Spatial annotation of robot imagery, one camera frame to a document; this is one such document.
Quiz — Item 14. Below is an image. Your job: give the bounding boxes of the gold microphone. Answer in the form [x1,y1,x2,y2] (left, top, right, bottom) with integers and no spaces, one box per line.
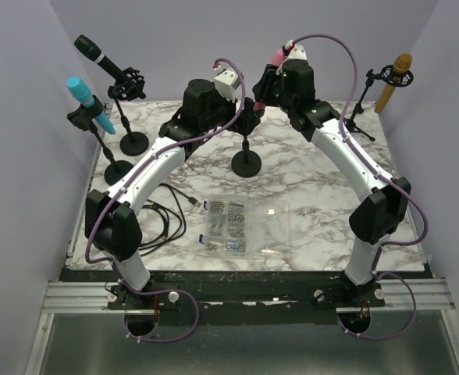
[375,53,414,114]

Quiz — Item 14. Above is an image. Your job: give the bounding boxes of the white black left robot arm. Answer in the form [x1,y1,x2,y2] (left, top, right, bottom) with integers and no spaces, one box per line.
[85,70,247,309]

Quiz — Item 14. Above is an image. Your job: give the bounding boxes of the black microphone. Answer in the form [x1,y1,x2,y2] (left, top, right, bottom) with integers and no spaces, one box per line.
[73,34,127,82]

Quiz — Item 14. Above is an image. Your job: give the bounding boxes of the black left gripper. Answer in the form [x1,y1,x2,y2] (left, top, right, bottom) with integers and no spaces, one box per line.
[201,86,260,137]

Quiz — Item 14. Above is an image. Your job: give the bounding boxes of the blue microphone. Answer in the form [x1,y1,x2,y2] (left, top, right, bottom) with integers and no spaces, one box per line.
[66,76,116,134]

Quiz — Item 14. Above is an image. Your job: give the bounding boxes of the black usb cable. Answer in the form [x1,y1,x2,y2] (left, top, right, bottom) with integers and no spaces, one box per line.
[133,183,201,258]

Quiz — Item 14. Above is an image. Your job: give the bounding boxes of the pink microphone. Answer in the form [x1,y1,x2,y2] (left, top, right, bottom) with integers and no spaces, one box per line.
[254,48,286,117]

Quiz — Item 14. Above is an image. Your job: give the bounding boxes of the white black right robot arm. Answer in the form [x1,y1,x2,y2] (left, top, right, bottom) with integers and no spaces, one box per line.
[252,58,411,306]

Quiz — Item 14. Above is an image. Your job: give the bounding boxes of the black shock-mount round-base stand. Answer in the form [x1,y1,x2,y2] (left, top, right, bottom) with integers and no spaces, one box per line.
[107,67,151,156]

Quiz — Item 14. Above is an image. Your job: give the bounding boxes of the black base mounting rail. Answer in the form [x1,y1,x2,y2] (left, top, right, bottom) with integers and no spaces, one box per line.
[58,270,432,334]

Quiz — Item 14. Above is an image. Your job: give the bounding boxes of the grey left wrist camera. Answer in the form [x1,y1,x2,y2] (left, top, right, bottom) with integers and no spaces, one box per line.
[214,65,240,103]

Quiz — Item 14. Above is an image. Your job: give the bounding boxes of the black round-base mic stand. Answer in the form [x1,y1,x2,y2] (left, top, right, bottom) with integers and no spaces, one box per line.
[231,135,262,178]

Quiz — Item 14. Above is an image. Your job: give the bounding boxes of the clear plastic screw box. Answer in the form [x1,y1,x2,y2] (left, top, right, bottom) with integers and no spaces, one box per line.
[198,195,291,259]

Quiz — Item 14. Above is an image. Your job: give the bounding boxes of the black clip round-base stand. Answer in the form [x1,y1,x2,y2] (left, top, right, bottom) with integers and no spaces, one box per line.
[67,95,133,186]

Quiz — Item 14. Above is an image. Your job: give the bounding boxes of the black tripod shock-mount stand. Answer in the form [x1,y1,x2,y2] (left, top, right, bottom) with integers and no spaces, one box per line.
[342,64,416,142]

